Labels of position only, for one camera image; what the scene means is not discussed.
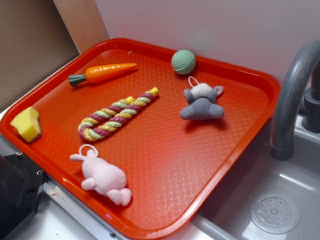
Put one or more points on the brown cardboard panel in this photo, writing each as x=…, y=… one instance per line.
x=37, y=37

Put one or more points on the red plastic tray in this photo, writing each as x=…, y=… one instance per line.
x=171, y=165

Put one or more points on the grey toy sink basin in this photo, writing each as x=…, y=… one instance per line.
x=262, y=198

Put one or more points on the yellow sponge piece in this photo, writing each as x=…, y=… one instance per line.
x=27, y=124

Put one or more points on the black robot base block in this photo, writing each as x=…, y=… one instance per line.
x=21, y=185

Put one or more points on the grey plush elephant toy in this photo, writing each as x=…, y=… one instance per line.
x=201, y=99

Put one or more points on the multicolour twisted rope toy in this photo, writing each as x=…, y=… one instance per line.
x=102, y=123

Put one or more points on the pink plush bunny toy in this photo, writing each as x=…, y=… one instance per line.
x=102, y=177

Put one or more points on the green rubber ball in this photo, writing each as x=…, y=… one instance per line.
x=183, y=62

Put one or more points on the grey toy faucet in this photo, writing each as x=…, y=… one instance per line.
x=300, y=91

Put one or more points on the orange toy carrot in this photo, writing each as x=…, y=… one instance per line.
x=96, y=74

